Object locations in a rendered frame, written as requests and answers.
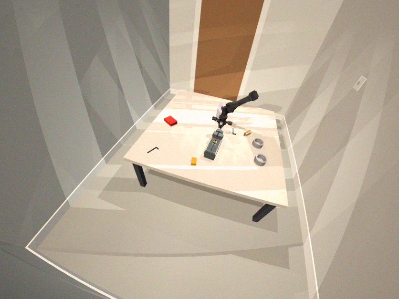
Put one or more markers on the grey short cylinder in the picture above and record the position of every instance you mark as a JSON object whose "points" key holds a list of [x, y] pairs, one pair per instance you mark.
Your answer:
{"points": [[258, 162], [258, 140]]}

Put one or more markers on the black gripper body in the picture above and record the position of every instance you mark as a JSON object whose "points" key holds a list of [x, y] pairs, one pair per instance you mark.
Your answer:
{"points": [[215, 118]]}

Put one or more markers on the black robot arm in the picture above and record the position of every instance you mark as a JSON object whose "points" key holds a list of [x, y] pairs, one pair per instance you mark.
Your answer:
{"points": [[231, 106]]}

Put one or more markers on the red rectangular block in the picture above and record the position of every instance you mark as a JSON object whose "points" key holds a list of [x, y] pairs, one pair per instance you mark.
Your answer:
{"points": [[170, 120]]}

